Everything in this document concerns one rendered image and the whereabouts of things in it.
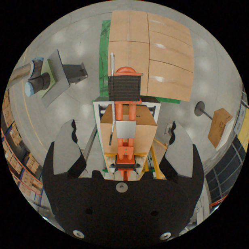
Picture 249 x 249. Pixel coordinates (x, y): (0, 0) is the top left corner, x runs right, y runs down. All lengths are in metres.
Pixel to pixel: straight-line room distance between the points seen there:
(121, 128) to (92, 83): 1.32
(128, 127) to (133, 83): 0.14
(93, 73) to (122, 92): 1.32
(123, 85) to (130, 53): 0.72
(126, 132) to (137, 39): 0.89
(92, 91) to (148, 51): 1.09
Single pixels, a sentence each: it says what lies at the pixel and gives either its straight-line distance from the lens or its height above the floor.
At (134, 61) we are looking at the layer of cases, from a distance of 0.91.
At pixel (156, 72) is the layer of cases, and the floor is 0.54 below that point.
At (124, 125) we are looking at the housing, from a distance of 0.28.
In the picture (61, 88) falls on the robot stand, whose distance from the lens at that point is 0.91.
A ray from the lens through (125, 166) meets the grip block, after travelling 0.46.
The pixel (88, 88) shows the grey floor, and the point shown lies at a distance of 1.58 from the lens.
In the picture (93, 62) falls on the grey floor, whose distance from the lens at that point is 1.55.
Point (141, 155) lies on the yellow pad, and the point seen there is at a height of 1.08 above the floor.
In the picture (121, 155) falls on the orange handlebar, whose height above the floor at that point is 1.20.
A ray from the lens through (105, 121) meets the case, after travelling 0.61.
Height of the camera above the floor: 1.44
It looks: 57 degrees down
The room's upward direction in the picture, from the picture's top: 180 degrees clockwise
